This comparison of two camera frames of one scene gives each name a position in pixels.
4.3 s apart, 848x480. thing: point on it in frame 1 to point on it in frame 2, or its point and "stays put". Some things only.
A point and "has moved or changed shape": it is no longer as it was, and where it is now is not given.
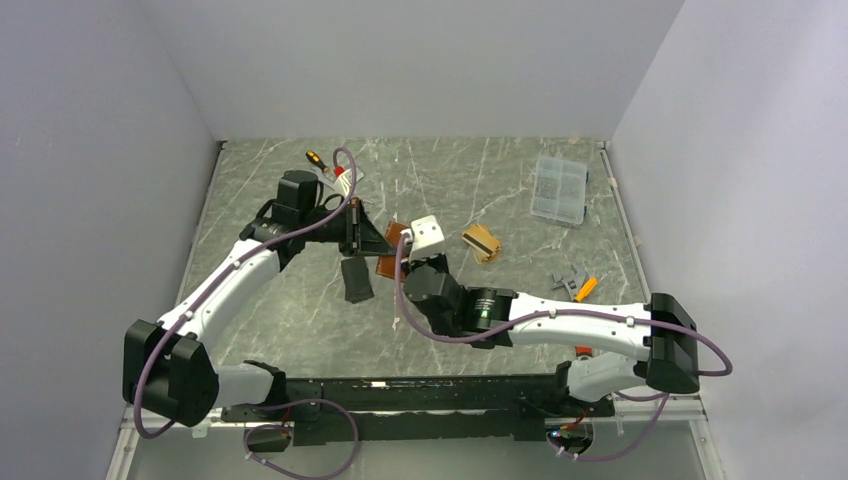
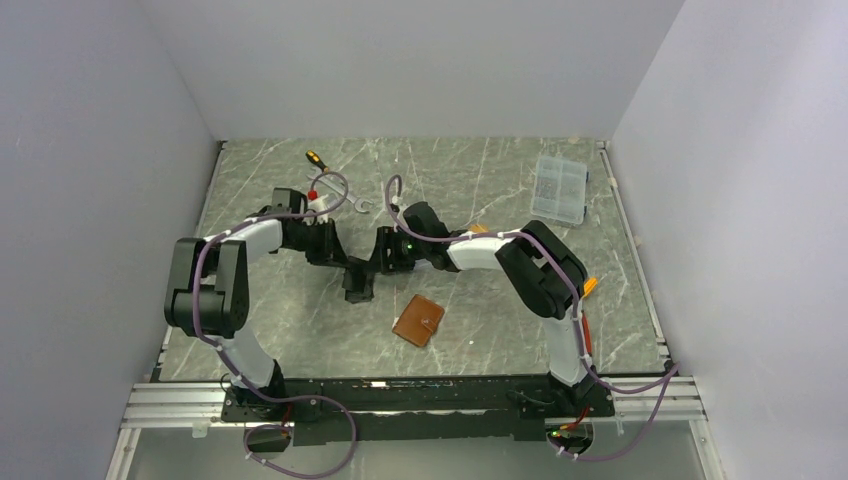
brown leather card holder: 387,264 has moved or changed shape
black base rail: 418,409 stays put
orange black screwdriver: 314,158 stays put
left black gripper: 361,237 to 331,251
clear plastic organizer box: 559,190 stays put
